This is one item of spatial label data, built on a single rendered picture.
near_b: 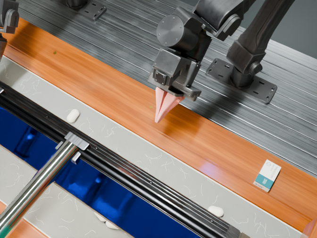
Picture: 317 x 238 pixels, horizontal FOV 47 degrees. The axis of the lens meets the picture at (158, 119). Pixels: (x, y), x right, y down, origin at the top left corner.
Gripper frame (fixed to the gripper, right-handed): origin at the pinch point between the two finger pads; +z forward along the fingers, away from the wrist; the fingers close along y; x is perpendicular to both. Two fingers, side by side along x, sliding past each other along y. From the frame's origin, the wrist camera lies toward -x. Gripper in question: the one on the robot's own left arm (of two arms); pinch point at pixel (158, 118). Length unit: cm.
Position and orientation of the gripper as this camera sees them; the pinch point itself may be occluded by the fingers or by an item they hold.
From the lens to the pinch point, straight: 77.0
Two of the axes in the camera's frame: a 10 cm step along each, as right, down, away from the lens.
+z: -4.2, 8.8, 2.3
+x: 3.6, -0.8, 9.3
